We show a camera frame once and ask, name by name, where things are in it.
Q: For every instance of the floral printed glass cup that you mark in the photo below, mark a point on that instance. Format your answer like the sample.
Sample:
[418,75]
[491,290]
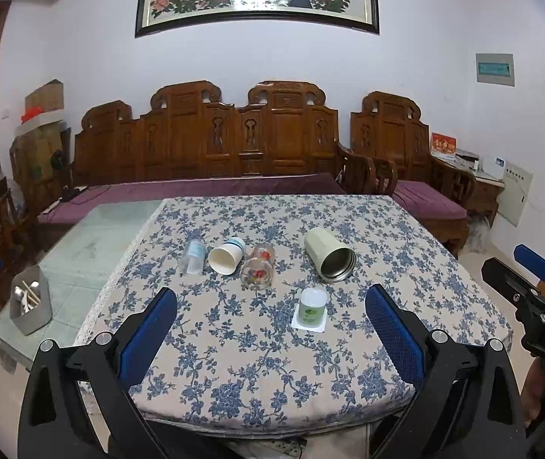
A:
[258,272]

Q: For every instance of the carved wooden armchair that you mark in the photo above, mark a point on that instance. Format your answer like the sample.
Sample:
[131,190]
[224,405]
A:
[396,143]

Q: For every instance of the white square coaster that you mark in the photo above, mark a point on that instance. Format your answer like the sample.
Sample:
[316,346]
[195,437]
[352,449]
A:
[301,325]

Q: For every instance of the white power strip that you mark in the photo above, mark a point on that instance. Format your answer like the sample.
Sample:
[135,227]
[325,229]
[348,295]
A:
[284,449]

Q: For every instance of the red desk calendar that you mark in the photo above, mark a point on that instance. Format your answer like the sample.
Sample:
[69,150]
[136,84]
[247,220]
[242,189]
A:
[443,146]

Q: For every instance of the wooden side table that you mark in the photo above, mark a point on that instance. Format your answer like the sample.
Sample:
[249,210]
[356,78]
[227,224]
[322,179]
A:
[485,191]

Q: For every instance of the carved wooden sofa bench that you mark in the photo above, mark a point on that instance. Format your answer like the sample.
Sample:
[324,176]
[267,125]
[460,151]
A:
[196,143]

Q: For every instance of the white wall cabinet box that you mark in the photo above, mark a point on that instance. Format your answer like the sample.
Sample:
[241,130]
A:
[516,193]

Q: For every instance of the clear plastic bottle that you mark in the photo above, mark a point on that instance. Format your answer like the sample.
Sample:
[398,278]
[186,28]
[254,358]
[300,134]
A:
[194,256]

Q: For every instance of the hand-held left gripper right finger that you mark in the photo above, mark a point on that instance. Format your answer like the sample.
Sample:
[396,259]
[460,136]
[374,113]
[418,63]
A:
[396,339]

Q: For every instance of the purple armchair cushion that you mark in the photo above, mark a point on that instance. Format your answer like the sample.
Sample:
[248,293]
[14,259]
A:
[432,201]

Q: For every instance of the white paper cup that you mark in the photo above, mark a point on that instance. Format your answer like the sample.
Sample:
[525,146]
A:
[227,258]

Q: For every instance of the blue floral tablecloth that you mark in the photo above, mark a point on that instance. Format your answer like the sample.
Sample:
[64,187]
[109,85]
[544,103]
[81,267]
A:
[253,368]

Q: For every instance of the wall electrical panel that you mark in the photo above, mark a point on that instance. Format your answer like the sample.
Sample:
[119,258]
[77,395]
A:
[494,69]

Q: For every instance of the green-white cup upright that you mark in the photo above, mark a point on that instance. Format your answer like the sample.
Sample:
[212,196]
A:
[311,303]

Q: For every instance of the grey chopstick holder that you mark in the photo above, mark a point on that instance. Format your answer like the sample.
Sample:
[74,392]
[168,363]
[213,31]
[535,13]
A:
[31,306]

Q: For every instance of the purple sofa cushion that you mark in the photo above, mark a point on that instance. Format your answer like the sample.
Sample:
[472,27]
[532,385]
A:
[181,191]

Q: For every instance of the pale green thermos cup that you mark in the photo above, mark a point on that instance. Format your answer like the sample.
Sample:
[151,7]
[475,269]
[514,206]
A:
[327,251]

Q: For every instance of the cardboard box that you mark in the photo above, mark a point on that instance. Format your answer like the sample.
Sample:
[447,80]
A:
[45,95]

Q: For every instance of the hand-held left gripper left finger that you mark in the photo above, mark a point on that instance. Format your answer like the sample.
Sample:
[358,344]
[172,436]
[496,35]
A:
[150,334]

